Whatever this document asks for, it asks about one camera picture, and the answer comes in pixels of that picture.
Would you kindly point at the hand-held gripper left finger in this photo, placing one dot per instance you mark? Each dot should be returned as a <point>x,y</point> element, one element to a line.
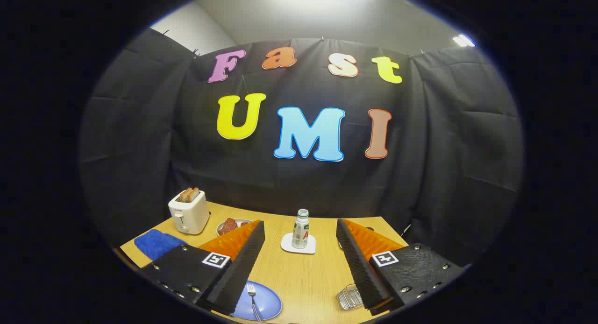
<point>243,272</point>

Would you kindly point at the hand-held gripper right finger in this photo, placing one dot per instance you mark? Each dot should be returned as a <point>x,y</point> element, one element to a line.
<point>359,272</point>

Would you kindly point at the blue round plate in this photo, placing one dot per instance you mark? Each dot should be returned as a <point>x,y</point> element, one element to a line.
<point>268,303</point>

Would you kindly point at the grey oval food plate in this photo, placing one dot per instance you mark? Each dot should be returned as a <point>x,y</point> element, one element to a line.
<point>221,231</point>

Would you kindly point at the brown meat patty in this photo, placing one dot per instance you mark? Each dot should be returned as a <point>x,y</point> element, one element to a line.
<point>228,226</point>

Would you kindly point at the white square coaster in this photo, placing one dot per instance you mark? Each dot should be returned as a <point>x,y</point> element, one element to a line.
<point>286,245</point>

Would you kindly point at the white drink bottle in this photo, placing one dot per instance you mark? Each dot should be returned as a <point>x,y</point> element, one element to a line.
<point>300,230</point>

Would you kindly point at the white toaster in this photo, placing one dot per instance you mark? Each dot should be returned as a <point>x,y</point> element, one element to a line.
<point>191,214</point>

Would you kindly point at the blue folded cloth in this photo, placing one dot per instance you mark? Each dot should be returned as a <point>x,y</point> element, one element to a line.
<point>156,243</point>

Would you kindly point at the brown toast slice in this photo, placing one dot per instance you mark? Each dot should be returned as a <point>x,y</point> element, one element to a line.
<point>184,196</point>
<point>194,193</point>

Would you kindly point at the small ceiling light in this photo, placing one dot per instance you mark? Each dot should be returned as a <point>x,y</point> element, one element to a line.
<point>463,40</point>

